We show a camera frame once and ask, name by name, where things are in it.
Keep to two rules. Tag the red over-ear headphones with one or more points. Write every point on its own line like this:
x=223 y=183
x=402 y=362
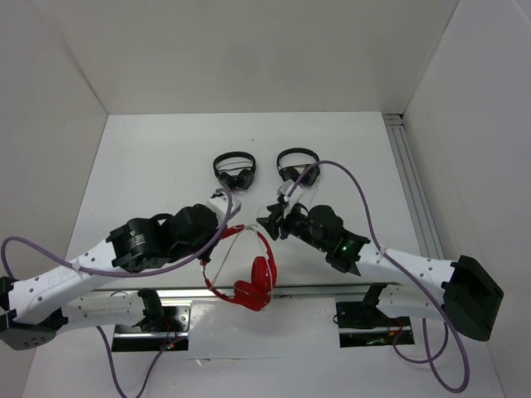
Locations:
x=255 y=294

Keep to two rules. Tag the black headphones right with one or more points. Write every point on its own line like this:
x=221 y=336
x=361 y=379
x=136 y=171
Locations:
x=293 y=161

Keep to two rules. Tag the black headphones left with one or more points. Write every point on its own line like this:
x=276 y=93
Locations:
x=235 y=170

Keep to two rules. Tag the aluminium table edge rail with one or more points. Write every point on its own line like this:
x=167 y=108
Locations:
x=290 y=292

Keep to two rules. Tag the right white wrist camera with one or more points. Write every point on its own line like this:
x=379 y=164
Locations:
x=288 y=195

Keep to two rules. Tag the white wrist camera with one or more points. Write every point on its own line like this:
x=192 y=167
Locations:
x=222 y=203
x=288 y=195

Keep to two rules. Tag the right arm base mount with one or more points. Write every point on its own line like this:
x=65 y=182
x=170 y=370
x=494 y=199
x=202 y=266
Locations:
x=361 y=326

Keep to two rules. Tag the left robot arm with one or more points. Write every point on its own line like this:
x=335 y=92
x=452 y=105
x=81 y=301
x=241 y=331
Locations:
x=63 y=299

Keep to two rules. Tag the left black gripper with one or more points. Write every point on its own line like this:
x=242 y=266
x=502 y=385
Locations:
x=213 y=231

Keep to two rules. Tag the aluminium side rail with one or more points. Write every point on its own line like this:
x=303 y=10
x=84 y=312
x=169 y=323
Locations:
x=422 y=218

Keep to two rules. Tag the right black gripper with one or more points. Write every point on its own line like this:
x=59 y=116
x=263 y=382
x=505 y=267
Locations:
x=271 y=222

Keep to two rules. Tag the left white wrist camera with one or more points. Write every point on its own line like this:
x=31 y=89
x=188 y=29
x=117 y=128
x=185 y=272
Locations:
x=222 y=203

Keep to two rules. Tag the black headphones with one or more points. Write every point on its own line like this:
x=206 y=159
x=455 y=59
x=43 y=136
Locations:
x=235 y=170
x=293 y=161

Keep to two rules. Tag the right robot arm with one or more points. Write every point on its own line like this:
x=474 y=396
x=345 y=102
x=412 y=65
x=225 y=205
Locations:
x=460 y=292

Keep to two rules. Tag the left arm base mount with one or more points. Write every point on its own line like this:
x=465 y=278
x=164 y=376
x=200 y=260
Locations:
x=171 y=332

